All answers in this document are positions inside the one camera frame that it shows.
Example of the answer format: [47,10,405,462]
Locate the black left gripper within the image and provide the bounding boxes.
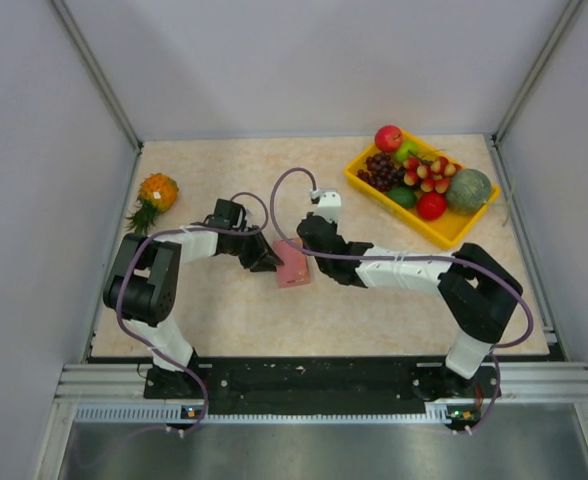
[228,225,283,272]

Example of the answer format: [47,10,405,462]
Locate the pink express box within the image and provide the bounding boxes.
[272,238,311,288]

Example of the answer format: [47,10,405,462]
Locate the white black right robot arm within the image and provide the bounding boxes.
[297,214,523,396]

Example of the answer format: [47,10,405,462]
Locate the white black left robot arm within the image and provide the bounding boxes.
[103,199,284,397]

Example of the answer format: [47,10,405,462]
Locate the dark purple grape bunch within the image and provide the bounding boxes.
[357,153,405,193]

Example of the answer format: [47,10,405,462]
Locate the green lime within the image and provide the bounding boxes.
[386,187,418,209]

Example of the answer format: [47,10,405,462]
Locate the red tomato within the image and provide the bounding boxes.
[416,192,447,221]

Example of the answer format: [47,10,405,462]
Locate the red apple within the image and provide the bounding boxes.
[374,125,403,153]

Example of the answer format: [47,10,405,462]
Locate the green apple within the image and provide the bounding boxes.
[393,139,419,164]

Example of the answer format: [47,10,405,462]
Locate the red-yellow cherry bunch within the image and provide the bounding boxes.
[403,156,462,194]

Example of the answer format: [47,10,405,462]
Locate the orange toy pineapple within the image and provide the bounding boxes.
[126,173,180,235]

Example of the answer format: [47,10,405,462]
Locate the green netted melon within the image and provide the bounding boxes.
[445,169,492,215]

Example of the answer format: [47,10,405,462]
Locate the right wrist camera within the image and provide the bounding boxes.
[309,188,342,224]

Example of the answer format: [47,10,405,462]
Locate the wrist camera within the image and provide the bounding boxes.
[309,188,342,224]
[238,207,254,232]

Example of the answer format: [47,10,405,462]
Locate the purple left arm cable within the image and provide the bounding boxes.
[114,192,270,435]

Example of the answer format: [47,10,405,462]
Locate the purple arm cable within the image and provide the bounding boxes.
[114,192,270,435]
[269,167,535,435]

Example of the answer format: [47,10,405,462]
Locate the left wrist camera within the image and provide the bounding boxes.
[238,207,254,232]

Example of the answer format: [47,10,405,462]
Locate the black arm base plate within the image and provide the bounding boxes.
[143,356,498,416]

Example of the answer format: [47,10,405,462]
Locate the white slotted cable duct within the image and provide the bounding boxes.
[74,403,463,426]

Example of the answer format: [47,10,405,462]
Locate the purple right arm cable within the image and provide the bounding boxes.
[269,167,535,435]

